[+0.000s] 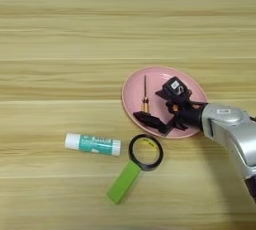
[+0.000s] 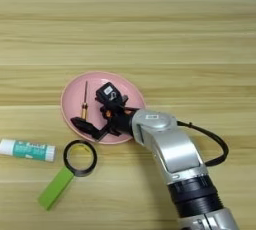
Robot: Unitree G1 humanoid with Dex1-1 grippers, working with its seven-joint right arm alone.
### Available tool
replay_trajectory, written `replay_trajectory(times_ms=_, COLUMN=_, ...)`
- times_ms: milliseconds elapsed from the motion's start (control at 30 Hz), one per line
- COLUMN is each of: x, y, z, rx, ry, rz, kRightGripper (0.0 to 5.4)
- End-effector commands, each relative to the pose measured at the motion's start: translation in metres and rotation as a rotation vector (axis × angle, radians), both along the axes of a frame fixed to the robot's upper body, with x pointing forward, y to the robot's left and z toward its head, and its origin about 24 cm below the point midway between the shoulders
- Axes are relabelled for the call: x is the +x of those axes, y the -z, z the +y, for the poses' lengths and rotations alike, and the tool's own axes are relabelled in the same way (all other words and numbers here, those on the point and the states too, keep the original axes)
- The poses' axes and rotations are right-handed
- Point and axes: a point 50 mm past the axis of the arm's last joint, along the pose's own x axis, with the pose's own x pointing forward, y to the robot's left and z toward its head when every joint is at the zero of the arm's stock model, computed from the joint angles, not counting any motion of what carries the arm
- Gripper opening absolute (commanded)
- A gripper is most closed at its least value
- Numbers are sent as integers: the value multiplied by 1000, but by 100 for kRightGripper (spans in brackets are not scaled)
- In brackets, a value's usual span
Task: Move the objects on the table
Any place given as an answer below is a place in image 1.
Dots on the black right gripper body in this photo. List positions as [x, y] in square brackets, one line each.
[190, 114]

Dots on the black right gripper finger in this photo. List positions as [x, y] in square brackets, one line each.
[163, 94]
[150, 120]

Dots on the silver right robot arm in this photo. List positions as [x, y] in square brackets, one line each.
[233, 130]

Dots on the pink oval plate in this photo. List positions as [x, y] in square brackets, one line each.
[156, 80]

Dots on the white teal glue stick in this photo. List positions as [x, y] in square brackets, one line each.
[93, 144]

